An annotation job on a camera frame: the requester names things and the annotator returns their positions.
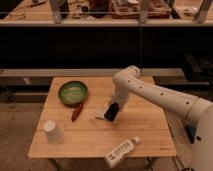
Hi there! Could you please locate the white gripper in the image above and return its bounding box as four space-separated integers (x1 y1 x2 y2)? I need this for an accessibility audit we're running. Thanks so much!
105 86 129 117

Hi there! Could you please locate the black eraser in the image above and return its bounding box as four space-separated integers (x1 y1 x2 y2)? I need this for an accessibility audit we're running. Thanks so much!
105 103 119 121

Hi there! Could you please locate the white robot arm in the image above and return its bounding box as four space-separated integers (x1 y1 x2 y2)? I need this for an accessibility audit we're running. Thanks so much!
104 66 213 171

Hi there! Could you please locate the white sponge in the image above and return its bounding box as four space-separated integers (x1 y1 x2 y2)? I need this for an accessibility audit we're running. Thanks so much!
95 109 106 120

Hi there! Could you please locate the red chili pepper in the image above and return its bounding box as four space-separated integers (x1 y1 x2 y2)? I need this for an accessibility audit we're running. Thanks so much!
71 103 83 122

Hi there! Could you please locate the green bowl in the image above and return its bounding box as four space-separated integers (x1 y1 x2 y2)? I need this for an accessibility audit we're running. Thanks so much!
58 80 88 105

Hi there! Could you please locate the wooden table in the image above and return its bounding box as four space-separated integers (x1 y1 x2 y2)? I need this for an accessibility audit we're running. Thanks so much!
28 77 176 158

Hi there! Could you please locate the white plastic bottle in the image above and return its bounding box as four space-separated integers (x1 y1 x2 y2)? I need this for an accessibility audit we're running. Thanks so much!
104 137 140 168

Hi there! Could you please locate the white upside-down cup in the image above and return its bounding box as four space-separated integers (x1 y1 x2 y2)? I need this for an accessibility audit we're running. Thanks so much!
43 120 64 144

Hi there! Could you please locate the blue foot pedal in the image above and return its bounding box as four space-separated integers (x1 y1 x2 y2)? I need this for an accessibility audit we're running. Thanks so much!
185 125 196 144

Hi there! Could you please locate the wooden shelf with clutter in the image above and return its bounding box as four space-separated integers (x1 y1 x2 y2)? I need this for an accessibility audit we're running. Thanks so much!
0 0 213 27

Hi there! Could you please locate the black cable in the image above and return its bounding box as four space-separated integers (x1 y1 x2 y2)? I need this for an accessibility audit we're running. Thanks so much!
173 156 193 171

